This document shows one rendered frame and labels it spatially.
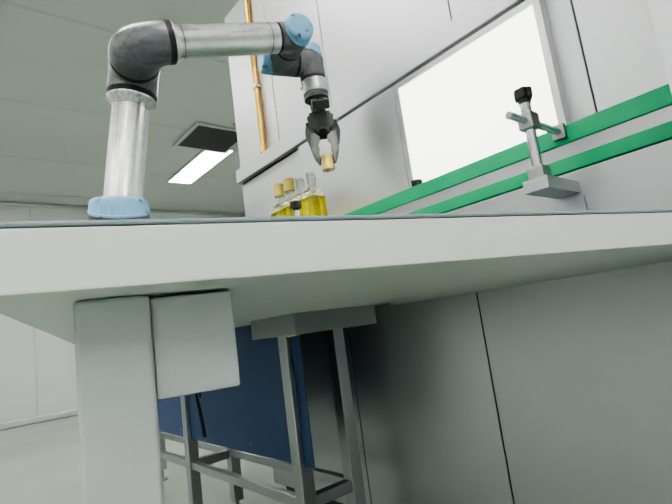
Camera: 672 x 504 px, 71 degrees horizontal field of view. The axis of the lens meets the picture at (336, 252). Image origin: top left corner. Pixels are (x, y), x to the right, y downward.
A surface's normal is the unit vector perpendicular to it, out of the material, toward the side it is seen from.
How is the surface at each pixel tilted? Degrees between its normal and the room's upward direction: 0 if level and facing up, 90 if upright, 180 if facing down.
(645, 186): 90
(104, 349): 90
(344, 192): 90
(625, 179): 90
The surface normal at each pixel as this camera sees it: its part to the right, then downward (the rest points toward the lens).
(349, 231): 0.43, -0.19
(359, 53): -0.77, 0.00
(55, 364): 0.63, -0.20
